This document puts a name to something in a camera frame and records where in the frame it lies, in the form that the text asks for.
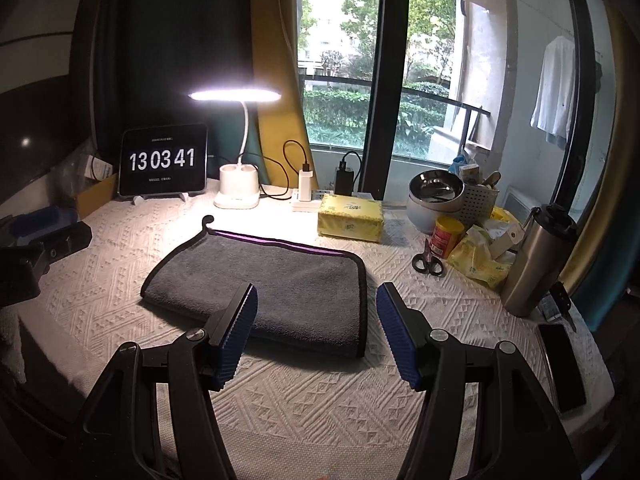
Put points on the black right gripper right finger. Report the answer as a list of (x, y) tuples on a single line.
[(408, 335)]

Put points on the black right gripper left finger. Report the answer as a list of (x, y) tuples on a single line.
[(227, 337)]

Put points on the dark grey microfibre towel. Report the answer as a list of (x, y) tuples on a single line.
[(308, 297)]

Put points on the black scissors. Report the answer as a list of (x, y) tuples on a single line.
[(426, 262)]

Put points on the white tablecloth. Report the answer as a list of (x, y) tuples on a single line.
[(288, 413)]

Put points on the yellow crumpled plastic bag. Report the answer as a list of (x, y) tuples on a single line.
[(472, 258)]

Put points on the cardboard box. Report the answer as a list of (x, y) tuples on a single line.
[(93, 198)]

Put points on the red and yellow can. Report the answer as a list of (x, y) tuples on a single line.
[(445, 236)]

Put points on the yellow tissue pack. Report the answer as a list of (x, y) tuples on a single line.
[(350, 217)]

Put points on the steel thermos bottle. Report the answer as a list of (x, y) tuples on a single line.
[(550, 236)]

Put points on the stainless steel bowl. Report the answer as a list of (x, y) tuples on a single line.
[(436, 186)]

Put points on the white perforated basket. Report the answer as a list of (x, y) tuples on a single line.
[(477, 204)]

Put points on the white desk lamp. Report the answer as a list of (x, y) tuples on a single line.
[(238, 182)]

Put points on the black smartphone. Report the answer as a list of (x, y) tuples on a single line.
[(568, 390)]

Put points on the black power adapter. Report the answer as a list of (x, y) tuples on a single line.
[(344, 179)]

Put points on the white power adapter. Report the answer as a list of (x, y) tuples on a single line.
[(304, 189)]

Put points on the tablet showing clock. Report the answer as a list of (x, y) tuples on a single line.
[(163, 160)]

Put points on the yellow curtain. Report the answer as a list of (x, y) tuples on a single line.
[(282, 130)]

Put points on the white hanging shirt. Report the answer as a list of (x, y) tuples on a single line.
[(554, 104)]

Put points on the dark green curtain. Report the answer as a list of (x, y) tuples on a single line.
[(135, 64)]

